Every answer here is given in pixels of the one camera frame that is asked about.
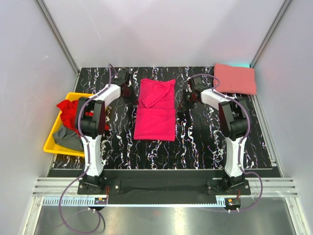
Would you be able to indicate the red t shirt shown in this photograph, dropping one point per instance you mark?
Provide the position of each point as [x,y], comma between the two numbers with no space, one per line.
[68,112]

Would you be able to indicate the left aluminium frame post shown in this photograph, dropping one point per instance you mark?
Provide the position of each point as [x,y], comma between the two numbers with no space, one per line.
[57,35]

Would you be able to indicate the magenta pink t shirt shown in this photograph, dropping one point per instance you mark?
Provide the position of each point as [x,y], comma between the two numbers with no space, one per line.
[156,113]

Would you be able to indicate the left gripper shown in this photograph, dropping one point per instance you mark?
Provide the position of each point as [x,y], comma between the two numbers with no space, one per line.
[133,100]

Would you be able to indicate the right aluminium frame post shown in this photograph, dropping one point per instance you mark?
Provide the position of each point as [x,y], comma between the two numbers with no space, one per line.
[270,32]

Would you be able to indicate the folded teal t shirt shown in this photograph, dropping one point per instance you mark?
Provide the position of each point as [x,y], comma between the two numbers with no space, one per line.
[243,65]

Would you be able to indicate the yellow plastic bin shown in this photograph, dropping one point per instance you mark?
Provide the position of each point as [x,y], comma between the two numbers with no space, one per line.
[50,146]

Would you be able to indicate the aluminium frame post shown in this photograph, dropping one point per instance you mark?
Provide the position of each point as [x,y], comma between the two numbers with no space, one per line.
[57,35]
[270,32]

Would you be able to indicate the aluminium rail profile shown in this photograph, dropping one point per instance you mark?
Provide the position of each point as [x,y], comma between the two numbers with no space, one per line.
[285,189]

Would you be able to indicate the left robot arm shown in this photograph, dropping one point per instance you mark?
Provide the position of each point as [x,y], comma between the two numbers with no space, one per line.
[93,177]

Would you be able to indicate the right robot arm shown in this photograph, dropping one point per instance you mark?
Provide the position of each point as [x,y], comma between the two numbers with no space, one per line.
[235,125]

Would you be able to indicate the grey t shirt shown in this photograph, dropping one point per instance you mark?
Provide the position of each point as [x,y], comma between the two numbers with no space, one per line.
[68,138]

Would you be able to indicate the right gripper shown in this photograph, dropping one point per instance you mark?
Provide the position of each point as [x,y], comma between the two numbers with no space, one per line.
[184,105]

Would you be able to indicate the folded salmon pink t shirt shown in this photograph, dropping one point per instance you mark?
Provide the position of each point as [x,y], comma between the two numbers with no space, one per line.
[234,79]

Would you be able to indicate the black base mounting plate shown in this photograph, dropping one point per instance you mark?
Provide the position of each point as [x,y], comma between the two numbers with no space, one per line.
[155,190]

